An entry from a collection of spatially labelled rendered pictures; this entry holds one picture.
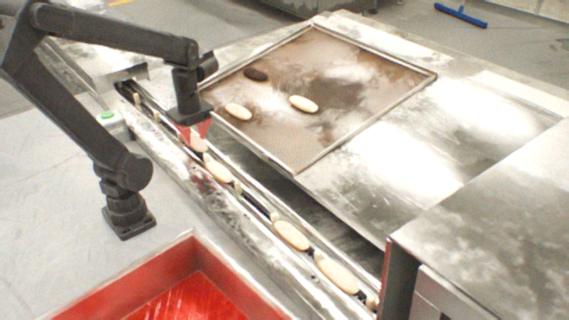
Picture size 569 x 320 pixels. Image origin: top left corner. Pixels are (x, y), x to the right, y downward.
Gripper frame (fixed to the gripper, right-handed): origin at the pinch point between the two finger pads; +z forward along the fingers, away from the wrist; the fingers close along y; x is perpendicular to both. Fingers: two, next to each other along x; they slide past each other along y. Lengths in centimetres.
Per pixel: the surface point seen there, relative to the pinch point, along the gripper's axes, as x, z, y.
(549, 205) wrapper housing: -86, -42, -10
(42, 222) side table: 2.4, 6.4, -39.4
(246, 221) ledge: -31.2, 2.1, -5.8
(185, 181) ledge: -10.7, 2.2, -9.2
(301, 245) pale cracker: -43.6, 2.5, -1.3
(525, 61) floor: 56, 90, 293
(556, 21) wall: 75, 85, 370
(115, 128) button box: 20.4, 1.0, -13.0
